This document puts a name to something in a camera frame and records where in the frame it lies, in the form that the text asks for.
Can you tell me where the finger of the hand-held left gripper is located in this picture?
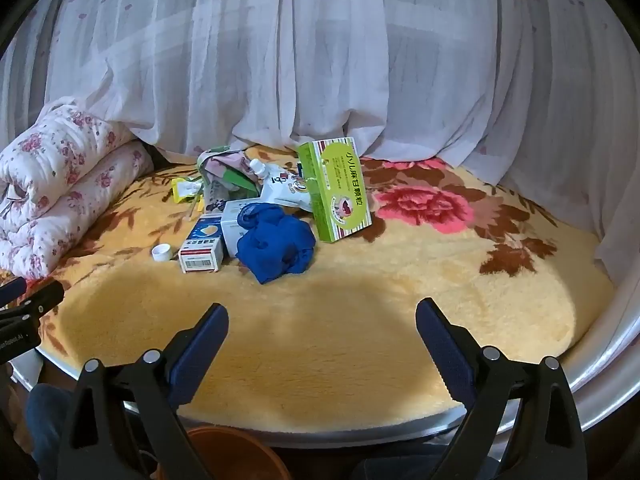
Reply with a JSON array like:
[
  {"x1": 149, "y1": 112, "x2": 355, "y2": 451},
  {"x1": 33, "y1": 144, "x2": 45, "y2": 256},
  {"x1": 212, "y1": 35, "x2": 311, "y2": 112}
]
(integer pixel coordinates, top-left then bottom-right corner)
[
  {"x1": 0, "y1": 280, "x2": 66, "y2": 324},
  {"x1": 0, "y1": 277, "x2": 29, "y2": 307}
]

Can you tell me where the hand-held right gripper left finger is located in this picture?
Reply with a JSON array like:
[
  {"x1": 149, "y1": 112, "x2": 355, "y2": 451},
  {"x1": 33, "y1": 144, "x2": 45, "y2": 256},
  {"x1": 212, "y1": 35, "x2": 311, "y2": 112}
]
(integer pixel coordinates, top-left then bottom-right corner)
[{"x1": 60, "y1": 302, "x2": 231, "y2": 480}]

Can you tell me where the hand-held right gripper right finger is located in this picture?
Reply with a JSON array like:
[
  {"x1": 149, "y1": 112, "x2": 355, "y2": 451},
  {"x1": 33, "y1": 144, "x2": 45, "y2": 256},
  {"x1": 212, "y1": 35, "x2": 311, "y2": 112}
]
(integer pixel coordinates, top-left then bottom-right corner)
[{"x1": 415, "y1": 297, "x2": 588, "y2": 480}]

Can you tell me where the orange plastic bin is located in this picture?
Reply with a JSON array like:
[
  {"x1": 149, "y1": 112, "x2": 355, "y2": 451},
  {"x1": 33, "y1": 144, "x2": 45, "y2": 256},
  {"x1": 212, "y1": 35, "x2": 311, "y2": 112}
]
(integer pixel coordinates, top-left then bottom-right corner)
[{"x1": 188, "y1": 425, "x2": 293, "y2": 480}]

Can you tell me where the white grey carton box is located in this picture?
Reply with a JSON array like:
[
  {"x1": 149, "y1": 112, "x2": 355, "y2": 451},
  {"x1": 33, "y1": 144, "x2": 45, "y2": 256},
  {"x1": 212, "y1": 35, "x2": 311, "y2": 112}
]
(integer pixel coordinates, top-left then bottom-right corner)
[{"x1": 220, "y1": 199, "x2": 271, "y2": 259}]

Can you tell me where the blue cloth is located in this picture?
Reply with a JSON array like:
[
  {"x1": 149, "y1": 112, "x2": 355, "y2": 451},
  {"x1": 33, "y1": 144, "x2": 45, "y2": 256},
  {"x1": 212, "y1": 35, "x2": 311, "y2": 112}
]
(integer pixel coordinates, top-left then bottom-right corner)
[{"x1": 236, "y1": 203, "x2": 318, "y2": 285}]

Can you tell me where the purple printed packet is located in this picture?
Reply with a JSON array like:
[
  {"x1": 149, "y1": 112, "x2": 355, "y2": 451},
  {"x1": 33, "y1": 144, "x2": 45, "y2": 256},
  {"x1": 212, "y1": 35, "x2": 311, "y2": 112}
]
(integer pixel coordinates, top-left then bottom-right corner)
[{"x1": 204, "y1": 179, "x2": 230, "y2": 212}]

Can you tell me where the green white plastic wrapper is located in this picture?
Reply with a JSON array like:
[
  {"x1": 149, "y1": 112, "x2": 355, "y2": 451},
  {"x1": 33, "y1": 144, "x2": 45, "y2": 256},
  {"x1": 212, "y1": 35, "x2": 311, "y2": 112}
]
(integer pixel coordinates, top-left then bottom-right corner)
[{"x1": 197, "y1": 145, "x2": 262, "y2": 200}]

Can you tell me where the white spout pouch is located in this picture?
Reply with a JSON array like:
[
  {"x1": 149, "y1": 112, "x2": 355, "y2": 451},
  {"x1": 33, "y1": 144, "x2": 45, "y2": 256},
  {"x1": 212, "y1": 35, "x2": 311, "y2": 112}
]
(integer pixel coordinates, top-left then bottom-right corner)
[{"x1": 248, "y1": 158, "x2": 312, "y2": 207}]

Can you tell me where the pink wrapper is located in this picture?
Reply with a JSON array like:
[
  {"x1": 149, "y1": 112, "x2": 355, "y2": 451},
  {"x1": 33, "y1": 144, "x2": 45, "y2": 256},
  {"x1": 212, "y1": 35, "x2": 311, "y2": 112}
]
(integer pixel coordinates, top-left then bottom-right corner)
[{"x1": 212, "y1": 153, "x2": 252, "y2": 182}]

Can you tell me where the green medicine box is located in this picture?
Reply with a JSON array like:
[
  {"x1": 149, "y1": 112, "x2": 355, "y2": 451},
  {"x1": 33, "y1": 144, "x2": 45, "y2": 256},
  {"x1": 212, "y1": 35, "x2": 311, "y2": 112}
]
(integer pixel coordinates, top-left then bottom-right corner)
[{"x1": 298, "y1": 137, "x2": 374, "y2": 244}]

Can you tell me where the person's leg in jeans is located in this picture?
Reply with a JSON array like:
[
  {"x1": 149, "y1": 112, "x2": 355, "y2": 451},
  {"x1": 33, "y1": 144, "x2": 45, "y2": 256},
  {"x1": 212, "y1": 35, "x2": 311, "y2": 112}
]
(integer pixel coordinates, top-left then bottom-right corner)
[{"x1": 24, "y1": 384, "x2": 77, "y2": 480}]

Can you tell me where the yellow floral plush blanket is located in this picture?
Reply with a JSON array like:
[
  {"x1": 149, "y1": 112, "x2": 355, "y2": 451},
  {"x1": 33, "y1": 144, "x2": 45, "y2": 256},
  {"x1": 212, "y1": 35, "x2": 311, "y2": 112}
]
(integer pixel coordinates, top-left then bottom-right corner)
[{"x1": 10, "y1": 144, "x2": 615, "y2": 433}]

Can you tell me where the small blue white box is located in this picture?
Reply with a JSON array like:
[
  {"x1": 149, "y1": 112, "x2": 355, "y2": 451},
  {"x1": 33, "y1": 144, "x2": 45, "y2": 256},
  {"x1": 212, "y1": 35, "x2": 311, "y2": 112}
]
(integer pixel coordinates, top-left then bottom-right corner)
[{"x1": 178, "y1": 213, "x2": 225, "y2": 275}]

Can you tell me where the pink floral folded quilt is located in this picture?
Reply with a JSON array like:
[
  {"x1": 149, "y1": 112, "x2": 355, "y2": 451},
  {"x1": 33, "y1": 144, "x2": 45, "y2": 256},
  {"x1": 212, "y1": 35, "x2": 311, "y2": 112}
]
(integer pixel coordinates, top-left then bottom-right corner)
[{"x1": 0, "y1": 96, "x2": 155, "y2": 281}]

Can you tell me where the green yellow sachet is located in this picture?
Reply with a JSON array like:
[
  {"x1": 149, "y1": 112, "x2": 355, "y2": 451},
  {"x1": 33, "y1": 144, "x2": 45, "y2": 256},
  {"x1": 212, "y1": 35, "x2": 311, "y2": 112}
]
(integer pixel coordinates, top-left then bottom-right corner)
[{"x1": 171, "y1": 177, "x2": 205, "y2": 204}]

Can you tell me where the white sheer curtain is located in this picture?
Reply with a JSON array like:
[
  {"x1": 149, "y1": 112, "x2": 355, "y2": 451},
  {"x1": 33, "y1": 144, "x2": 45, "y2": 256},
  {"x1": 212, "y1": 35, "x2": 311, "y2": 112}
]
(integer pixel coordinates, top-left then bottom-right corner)
[{"x1": 0, "y1": 0, "x2": 640, "y2": 281}]

